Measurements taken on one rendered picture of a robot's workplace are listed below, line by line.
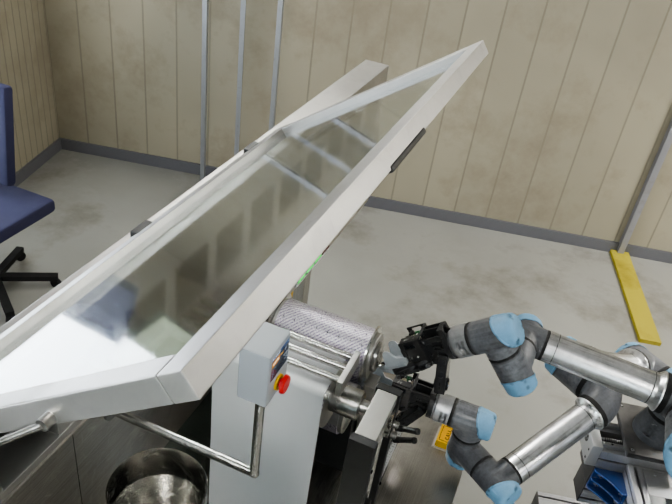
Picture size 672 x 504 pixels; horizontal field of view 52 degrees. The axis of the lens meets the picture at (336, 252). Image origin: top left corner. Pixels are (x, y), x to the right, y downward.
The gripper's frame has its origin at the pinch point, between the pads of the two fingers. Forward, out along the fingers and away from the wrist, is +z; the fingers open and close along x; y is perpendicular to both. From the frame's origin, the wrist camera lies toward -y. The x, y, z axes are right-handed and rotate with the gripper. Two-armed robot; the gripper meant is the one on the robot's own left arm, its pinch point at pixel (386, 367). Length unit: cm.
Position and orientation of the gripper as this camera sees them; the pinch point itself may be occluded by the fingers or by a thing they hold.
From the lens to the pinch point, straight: 168.5
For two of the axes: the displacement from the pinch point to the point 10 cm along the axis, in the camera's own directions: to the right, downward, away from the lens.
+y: -4.9, -8.3, -2.7
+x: -3.8, 4.8, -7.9
